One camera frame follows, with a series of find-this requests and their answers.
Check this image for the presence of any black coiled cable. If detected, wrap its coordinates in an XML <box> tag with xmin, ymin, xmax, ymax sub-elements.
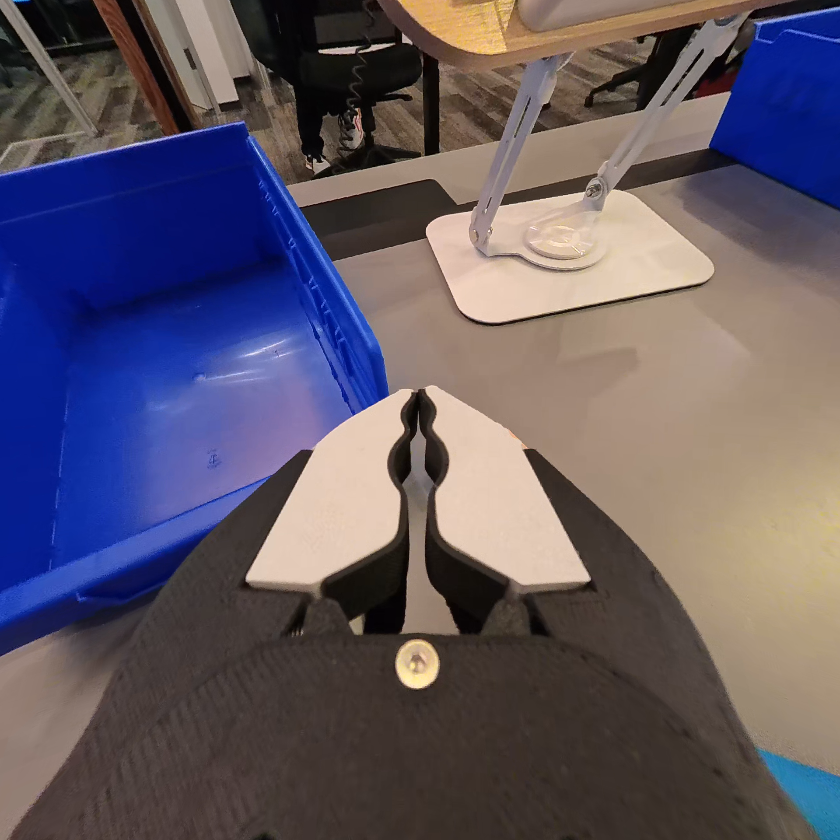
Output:
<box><xmin>344</xmin><ymin>0</ymin><xmax>372</xmax><ymax>135</ymax></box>

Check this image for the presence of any white document stand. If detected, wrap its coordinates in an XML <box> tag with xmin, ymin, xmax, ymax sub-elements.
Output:
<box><xmin>377</xmin><ymin>0</ymin><xmax>788</xmax><ymax>326</ymax></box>

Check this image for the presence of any brown wooden table leg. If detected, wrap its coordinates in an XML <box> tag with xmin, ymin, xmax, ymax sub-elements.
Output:
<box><xmin>92</xmin><ymin>0</ymin><xmax>199</xmax><ymax>137</ymax></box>

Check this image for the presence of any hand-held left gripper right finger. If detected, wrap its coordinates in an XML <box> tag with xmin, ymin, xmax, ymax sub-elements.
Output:
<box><xmin>420</xmin><ymin>386</ymin><xmax>593</xmax><ymax>635</ymax></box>

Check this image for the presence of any black table leg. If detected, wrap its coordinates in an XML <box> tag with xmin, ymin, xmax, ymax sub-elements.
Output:
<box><xmin>423</xmin><ymin>52</ymin><xmax>442</xmax><ymax>157</ymax></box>

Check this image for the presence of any blue wooden block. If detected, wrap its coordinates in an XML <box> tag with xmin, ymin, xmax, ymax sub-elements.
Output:
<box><xmin>755</xmin><ymin>748</ymin><xmax>840</xmax><ymax>840</ymax></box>

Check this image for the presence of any blue plastic bin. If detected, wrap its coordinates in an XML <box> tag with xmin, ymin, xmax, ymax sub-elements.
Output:
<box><xmin>709</xmin><ymin>7</ymin><xmax>840</xmax><ymax>211</ymax></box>
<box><xmin>0</xmin><ymin>121</ymin><xmax>388</xmax><ymax>657</ymax></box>

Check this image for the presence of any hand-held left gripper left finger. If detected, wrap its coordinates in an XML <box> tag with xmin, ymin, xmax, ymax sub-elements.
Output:
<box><xmin>244</xmin><ymin>387</ymin><xmax>421</xmax><ymax>632</ymax></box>

